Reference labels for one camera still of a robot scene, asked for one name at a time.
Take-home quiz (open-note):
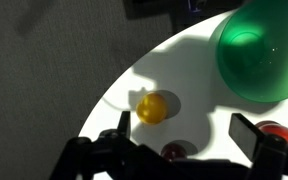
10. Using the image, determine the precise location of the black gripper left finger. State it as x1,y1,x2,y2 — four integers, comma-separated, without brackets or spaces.
50,110,142,180

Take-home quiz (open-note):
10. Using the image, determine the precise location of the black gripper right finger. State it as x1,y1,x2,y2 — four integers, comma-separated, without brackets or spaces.
228,112,288,180

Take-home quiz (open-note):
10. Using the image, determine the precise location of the dark yellow round fruit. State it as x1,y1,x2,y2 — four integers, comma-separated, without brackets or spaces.
135,92,169,125

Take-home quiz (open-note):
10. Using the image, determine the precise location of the green plastic bowl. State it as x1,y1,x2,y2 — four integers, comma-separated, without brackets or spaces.
216,0,288,104

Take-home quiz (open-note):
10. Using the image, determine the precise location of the dark red plum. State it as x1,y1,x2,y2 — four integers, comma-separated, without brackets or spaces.
160,141,188,162

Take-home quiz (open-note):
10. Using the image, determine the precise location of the round white table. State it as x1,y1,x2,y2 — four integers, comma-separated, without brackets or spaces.
78,9,288,180

